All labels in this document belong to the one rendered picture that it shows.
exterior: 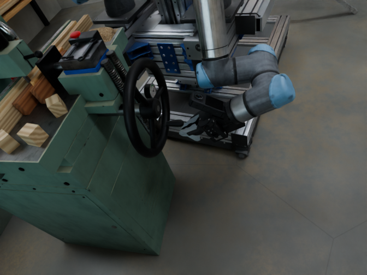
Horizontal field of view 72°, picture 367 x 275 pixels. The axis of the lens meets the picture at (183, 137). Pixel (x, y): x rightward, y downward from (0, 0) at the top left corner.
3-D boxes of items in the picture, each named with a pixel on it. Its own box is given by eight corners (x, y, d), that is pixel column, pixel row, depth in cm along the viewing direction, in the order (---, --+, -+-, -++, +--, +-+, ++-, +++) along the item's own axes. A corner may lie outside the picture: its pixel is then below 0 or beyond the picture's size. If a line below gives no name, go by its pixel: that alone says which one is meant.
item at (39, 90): (46, 103, 72) (34, 90, 68) (41, 103, 72) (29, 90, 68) (75, 63, 83) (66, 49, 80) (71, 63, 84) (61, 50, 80)
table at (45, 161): (87, 179, 58) (72, 165, 54) (-11, 174, 67) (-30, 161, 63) (151, 38, 95) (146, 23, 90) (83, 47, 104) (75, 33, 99)
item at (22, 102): (29, 114, 70) (17, 103, 67) (23, 115, 71) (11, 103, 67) (63, 69, 82) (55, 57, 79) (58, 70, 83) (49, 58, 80)
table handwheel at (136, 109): (126, 139, 55) (144, 33, 65) (53, 139, 61) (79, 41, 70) (169, 168, 82) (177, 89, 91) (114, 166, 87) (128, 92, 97)
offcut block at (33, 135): (28, 144, 62) (16, 133, 59) (38, 133, 64) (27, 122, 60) (40, 147, 60) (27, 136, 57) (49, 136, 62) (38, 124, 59)
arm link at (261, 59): (233, 46, 70) (237, 76, 65) (276, 39, 68) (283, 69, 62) (235, 66, 77) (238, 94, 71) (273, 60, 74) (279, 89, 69)
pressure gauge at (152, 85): (155, 105, 106) (149, 90, 100) (147, 105, 107) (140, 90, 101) (158, 94, 109) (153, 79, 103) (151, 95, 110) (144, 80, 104)
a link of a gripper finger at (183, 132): (187, 148, 83) (209, 139, 78) (175, 138, 80) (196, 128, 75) (189, 141, 85) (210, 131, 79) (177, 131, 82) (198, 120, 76)
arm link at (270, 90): (293, 79, 65) (300, 106, 61) (255, 97, 72) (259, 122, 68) (279, 63, 61) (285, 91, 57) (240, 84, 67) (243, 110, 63)
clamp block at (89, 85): (114, 101, 70) (99, 75, 63) (74, 103, 74) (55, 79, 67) (130, 69, 79) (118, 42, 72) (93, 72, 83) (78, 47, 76)
